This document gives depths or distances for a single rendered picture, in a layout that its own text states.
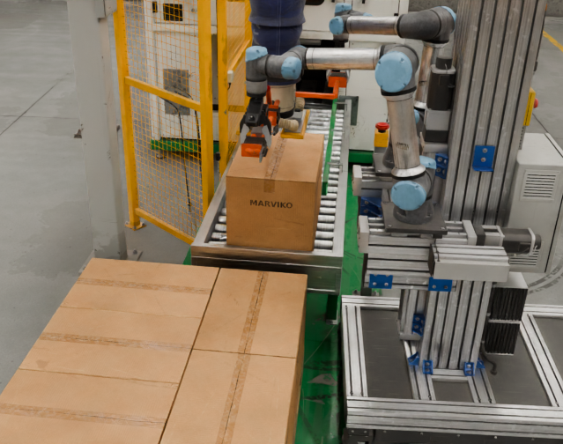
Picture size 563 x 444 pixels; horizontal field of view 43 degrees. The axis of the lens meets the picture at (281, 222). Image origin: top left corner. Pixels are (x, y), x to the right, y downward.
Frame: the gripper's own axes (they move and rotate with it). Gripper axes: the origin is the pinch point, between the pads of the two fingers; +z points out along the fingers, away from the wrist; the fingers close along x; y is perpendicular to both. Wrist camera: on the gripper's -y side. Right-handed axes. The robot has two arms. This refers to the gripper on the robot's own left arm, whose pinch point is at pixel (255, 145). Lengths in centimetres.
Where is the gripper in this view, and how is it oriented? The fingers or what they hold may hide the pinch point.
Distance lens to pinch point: 261.9
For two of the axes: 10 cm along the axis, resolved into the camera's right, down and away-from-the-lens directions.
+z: -0.1, 8.8, 4.7
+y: 1.4, -4.7, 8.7
